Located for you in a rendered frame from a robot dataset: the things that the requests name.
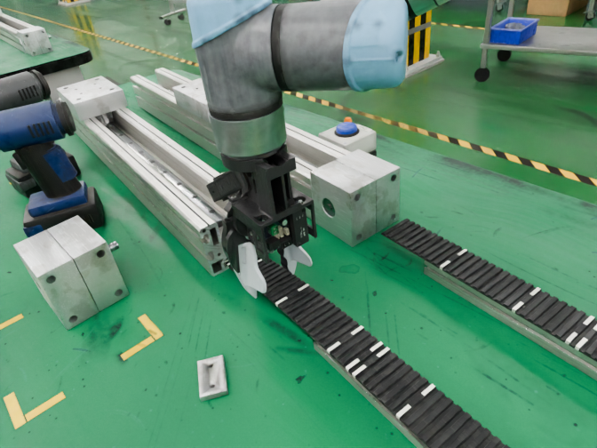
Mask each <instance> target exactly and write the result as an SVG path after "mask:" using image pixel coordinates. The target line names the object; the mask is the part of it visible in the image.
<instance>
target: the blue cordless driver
mask: <svg viewBox="0 0 597 448"><path fill-rule="evenodd" d="M75 131H76V125H75V122H74V119H73V117H72V114H71V112H70V109H69V107H68V104H67V103H66V102H65V101H64V102H63V101H62V100H56V103H54V104H53V102H52V101H51V100H47V101H43V102H39V103H35V104H30V105H27V106H22V107H18V108H10V109H6V110H2V111H0V150H2V151H3V152H9V151H13V150H15V152H13V153H12V156H13V158H14V159H15V160H16V162H17V163H18V164H19V166H20V167H21V169H22V170H26V169H28V170H29V172H30V173H31V175H32V176H33V178H34V179H35V181H36V182H37V184H38V185H39V187H40V188H41V189H42V191H40V192H36V193H34V194H32V195H30V198H29V203H28V204H26V209H25V213H24V219H23V231H24V232H25V234H26V236H27V237H28V238H30V237H31V236H34V235H36V234H38V233H40V232H43V231H45V230H47V229H48V228H51V227H54V226H56V225H58V224H60V223H61V222H63V221H66V220H69V219H71V218H73V217H75V216H77V215H78V216H79V217H80V218H81V219H82V220H83V221H84V222H85V223H87V224H88V225H89V226H90V227H91V228H92V229H94V228H99V227H102V226H103V225H104V214H103V205H102V202H101V201H100V197H99V195H98V192H97V190H96V188H95V187H87V185H86V183H85V182H84V181H83V180H81V181H79V180H78V179H77V177H76V175H77V171H76V169H75V167H74V166H73V165H72V163H71V162H70V160H69V159H68V157H67V155H66V154H65V152H64V151H63V149H62V148H61V146H60V144H56V143H52V141H54V140H61V139H65V138H66V135H65V134H68V135H69V136H72V135H74V132H75Z"/></svg>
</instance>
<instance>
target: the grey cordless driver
mask: <svg viewBox="0 0 597 448"><path fill-rule="evenodd" d="M50 95H51V90H50V87H49V85H48V83H47V81H46V80H45V78H44V76H43V75H42V74H41V73H40V72H38V71H36V70H31V71H29V72H27V71H25V72H21V73H19V74H16V75H12V76H8V77H5V78H1V79H0V111H2V110H6V109H10V108H18V107H22V106H27V105H30V104H35V103H39V102H42V101H43V100H47V99H49V98H50ZM62 149H63V151H64V152H65V154H66V155H67V157H68V159H69V160H70V162H71V163H72V165H73V166H74V167H75V169H76V171H77V175H76V177H77V176H79V175H80V174H81V171H80V169H79V167H78V164H77V162H76V159H75V157H74V156H73V155H72V154H70V153H68V152H67V151H65V150H64V148H62ZM10 163H11V165H12V167H10V168H8V169H6V170H5V176H6V178H7V179H8V181H9V182H10V183H11V184H12V186H13V188H14V189H16V190H17V191H19V192H20V193H21V194H22V195H23V196H25V197H26V198H30V195H32V194H34V193H36V192H40V191H43V190H42V189H41V188H40V187H39V185H38V184H37V182H36V181H35V179H34V178H33V176H32V175H31V173H30V172H29V170H28V169H26V170H22V169H21V167H20V166H19V164H18V163H17V162H16V160H15V159H14V158H12V159H11V160H10Z"/></svg>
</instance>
